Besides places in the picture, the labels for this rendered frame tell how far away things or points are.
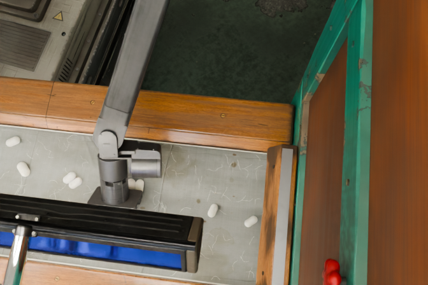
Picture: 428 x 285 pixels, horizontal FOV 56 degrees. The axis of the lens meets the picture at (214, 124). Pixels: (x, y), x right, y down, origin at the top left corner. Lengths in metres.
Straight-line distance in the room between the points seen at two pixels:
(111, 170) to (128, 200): 0.09
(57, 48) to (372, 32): 1.14
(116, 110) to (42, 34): 0.77
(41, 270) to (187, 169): 0.38
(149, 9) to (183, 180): 0.41
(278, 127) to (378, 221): 0.58
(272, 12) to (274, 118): 1.05
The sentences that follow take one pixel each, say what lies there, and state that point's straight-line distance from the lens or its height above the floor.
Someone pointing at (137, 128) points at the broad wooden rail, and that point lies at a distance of 0.97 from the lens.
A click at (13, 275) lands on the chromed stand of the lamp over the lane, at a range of 0.63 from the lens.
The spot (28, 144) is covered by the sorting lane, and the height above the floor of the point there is 0.74.
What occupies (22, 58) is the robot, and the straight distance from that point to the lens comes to 1.49.
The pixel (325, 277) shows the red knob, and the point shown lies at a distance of 0.44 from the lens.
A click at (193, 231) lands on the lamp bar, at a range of 0.59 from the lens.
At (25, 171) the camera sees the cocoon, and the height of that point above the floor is 0.76.
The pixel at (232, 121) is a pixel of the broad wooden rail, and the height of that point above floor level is 0.77.
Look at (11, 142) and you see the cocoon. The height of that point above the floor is 0.76.
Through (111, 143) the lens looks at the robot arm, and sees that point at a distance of 0.79.
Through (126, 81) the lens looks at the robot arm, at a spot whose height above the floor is 0.99.
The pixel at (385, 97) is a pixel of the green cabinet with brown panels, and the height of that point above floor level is 1.31.
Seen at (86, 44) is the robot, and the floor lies 0.36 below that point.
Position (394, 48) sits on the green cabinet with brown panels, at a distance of 0.40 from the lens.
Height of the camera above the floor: 1.67
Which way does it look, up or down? 75 degrees down
